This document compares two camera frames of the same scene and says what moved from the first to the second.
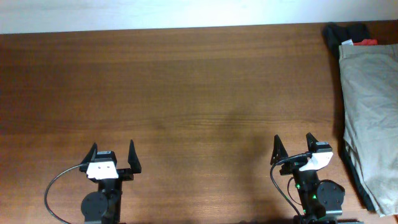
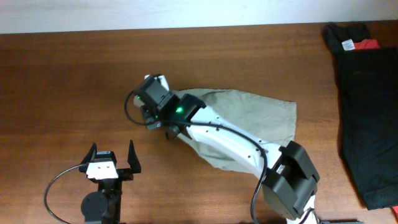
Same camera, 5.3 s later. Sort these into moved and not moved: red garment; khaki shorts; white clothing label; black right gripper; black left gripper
Moved: khaki shorts; black right gripper
Not moved: white clothing label; red garment; black left gripper
